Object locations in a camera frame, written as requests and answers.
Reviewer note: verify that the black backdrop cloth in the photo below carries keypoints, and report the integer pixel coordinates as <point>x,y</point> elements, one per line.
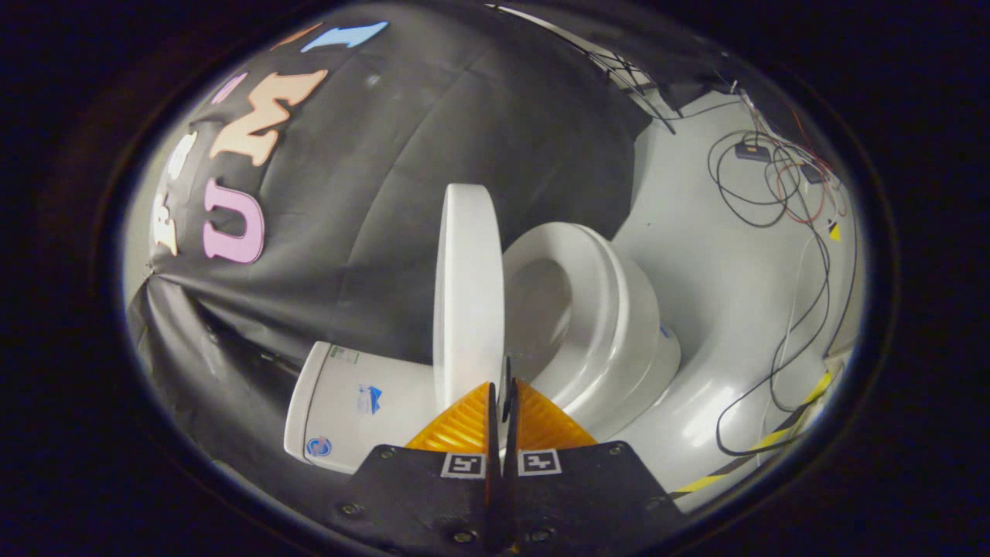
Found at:
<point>402,155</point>

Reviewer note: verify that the yellow black floor tape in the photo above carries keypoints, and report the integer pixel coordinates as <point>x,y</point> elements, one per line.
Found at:
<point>773,437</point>

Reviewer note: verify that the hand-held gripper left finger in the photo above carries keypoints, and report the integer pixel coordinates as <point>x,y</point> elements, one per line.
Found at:
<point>433,487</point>

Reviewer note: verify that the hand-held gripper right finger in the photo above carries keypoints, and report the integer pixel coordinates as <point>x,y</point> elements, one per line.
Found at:
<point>580,487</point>

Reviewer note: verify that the white toilet lid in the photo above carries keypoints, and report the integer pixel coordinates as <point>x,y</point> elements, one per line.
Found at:
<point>468,294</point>

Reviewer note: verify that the white toilet bowl with seat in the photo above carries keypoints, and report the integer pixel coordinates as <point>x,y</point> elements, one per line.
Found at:
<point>611,325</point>

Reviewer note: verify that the small black box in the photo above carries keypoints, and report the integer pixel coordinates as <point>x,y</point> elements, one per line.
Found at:
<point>813,174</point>
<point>752,152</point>

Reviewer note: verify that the white toilet tank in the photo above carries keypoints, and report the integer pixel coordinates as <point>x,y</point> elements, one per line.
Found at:
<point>348,410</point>

